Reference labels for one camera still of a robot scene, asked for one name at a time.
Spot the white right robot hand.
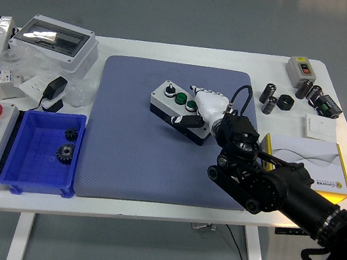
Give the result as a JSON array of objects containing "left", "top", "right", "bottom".
[{"left": 165, "top": 82, "right": 232, "bottom": 134}]

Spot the grey four-button control box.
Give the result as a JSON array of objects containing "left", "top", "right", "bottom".
[{"left": 145, "top": 78, "right": 219, "bottom": 148}]

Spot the black hex nut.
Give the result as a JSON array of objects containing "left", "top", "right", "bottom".
[{"left": 275, "top": 93, "right": 296, "bottom": 113}]

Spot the blue-grey mat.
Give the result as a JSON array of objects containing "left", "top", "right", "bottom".
[{"left": 73, "top": 50, "right": 266, "bottom": 221}]

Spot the black relay green part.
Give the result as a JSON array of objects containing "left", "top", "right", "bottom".
[{"left": 306, "top": 92, "right": 345, "bottom": 120}]

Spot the white and yellow cardboard box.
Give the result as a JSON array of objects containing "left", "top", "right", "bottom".
[{"left": 254, "top": 131, "right": 347, "bottom": 206}]

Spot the small black gear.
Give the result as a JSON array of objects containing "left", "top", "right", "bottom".
[{"left": 63, "top": 126, "right": 80, "bottom": 142}]

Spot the grey distribution box clear lid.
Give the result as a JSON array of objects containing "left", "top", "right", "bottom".
[{"left": 5, "top": 10, "right": 104, "bottom": 77}]

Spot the black table control panel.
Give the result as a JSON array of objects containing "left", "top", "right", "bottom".
[{"left": 274, "top": 225, "right": 307, "bottom": 239}]

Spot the large black gear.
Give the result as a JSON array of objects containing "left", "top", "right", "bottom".
[{"left": 54, "top": 141, "right": 77, "bottom": 166}]

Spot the white table leg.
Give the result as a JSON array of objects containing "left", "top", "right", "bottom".
[
  {"left": 240, "top": 224, "right": 273, "bottom": 260},
  {"left": 5, "top": 209, "right": 36, "bottom": 260}
]

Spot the black power adapter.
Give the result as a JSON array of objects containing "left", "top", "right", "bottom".
[{"left": 41, "top": 74, "right": 69, "bottom": 102}]

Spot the clear plastic bag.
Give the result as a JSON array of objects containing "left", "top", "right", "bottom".
[{"left": 0, "top": 40, "right": 102, "bottom": 110}]

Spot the blue plastic bin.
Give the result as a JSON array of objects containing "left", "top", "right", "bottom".
[{"left": 0, "top": 104, "right": 88, "bottom": 203}]

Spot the white circuit breaker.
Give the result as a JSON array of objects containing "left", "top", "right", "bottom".
[{"left": 0, "top": 68, "right": 29, "bottom": 105}]

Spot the grey two-button switch box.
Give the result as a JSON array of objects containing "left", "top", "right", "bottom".
[{"left": 283, "top": 54, "right": 320, "bottom": 92}]

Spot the white wall switch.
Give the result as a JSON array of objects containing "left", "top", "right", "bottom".
[{"left": 302, "top": 113, "right": 339, "bottom": 142}]

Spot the metal bracket under table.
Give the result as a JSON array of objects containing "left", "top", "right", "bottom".
[{"left": 191, "top": 221, "right": 218, "bottom": 234}]

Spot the black adapter cable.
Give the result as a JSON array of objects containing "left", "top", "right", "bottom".
[{"left": 29, "top": 95, "right": 48, "bottom": 113}]

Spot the white wall socket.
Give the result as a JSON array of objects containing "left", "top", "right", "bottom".
[{"left": 16, "top": 73, "right": 67, "bottom": 112}]

